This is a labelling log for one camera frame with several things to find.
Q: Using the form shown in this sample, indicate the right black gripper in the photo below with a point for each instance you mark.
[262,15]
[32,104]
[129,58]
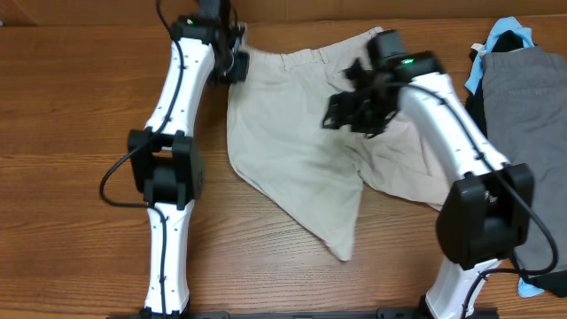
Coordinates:
[339,112]

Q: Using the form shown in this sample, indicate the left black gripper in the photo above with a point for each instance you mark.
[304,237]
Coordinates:
[240,71]

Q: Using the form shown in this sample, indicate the beige shorts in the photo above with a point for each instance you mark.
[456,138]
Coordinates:
[277,144]

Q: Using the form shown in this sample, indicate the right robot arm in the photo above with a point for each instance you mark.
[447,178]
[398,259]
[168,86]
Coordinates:
[479,224]

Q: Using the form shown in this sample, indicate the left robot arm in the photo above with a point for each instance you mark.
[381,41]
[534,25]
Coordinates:
[164,156]

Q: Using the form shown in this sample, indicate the grey shorts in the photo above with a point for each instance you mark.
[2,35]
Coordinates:
[529,155]

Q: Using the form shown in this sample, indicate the light blue garment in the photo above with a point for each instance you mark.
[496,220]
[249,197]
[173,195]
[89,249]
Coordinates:
[510,88]

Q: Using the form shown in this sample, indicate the black garment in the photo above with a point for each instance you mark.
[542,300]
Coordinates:
[476,111]

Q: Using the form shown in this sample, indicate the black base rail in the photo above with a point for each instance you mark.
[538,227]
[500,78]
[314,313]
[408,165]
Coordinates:
[305,315]

